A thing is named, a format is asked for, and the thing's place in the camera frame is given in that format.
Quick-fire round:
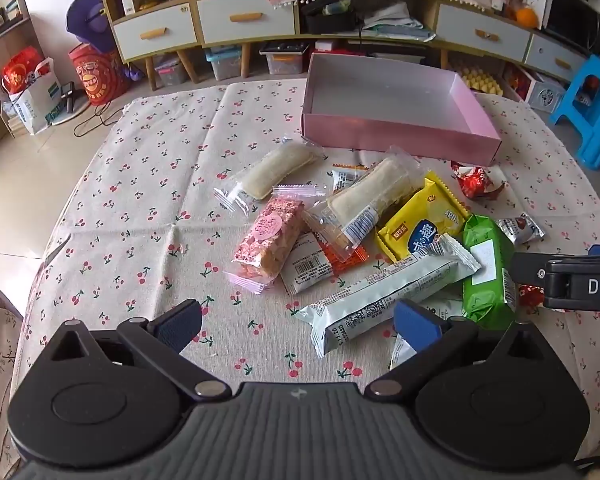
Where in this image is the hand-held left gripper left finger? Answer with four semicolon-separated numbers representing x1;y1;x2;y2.
30;299;231;403

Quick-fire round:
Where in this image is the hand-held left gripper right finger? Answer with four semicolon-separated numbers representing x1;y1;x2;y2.
362;300;566;401

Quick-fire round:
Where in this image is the small red candy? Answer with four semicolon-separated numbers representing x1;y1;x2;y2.
519;284;547;312

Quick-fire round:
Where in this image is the green snack packet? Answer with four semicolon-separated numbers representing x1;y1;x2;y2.
461;214;522;332

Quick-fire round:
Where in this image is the small silver snack packet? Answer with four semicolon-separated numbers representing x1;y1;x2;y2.
496;213;546;247

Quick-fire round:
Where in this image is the long grey white packet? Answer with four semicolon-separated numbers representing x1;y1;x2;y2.
294;234;482;359

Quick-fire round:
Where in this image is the orange snack packet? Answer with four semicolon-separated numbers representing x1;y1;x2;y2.
310;239;369;277

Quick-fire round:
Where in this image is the red snack packet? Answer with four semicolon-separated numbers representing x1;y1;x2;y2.
450;160;507;202

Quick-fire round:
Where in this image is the yellow snack packet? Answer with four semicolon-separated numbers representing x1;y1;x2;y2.
376;171;472;264

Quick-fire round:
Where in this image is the pink snack bar packet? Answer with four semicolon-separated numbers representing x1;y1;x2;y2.
224;194;307;294

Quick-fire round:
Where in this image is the white barcode snack packet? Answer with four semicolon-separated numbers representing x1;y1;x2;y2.
279;232;342;297

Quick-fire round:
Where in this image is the clear rice cake packet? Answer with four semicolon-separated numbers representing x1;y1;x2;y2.
214;136;324;217
302;146;427;262

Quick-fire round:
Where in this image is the small white orange packet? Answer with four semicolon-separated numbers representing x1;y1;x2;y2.
330;163;371;196

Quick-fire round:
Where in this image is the pink cardboard box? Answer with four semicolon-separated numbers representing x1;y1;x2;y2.
300;52;502;167

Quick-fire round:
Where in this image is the cherry print tablecloth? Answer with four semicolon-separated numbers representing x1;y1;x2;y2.
7;82;600;466

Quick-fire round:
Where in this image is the white printed crate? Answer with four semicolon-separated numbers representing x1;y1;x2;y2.
504;62;567;113

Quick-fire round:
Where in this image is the blue plastic stool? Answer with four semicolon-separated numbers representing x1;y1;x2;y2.
550;55;600;177

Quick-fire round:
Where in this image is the yellow egg tray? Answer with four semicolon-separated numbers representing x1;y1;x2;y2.
459;69;505;97

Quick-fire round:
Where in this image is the white cabinet drawer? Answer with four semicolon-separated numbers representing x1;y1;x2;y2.
436;4;532;64
196;0;297;45
524;34;589;82
112;9;199;62

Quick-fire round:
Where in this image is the black microwave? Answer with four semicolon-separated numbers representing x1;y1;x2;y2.
542;0;600;57

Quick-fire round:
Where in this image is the small clear storage bin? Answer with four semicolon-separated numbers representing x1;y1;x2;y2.
152;55;188;87

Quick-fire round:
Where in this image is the black handheld device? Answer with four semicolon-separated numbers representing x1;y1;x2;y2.
60;82;79;114

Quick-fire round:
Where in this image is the white shopping bag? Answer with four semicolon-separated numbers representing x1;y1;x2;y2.
2;57;64;136

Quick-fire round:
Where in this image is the red printed bag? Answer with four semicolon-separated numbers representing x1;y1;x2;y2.
69;42;131;107

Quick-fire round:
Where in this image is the clear bin blue lid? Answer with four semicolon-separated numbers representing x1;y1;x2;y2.
205;47;243;81

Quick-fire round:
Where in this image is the clear bin black lid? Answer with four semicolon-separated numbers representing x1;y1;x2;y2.
259;42;312;76

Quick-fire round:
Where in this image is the red box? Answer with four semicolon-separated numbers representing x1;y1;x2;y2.
312;40;352;56

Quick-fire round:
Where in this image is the red gift bag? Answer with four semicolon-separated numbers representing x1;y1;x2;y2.
0;46;42;94

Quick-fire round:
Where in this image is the black storage box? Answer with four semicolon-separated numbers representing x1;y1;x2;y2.
300;0;359;36

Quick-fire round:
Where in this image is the purple round object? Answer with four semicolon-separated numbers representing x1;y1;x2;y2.
66;0;114;54

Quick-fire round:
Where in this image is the black floor cable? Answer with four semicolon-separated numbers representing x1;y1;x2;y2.
72;104;127;139

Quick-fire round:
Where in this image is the black hanging cable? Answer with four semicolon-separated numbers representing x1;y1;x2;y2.
342;0;367;53

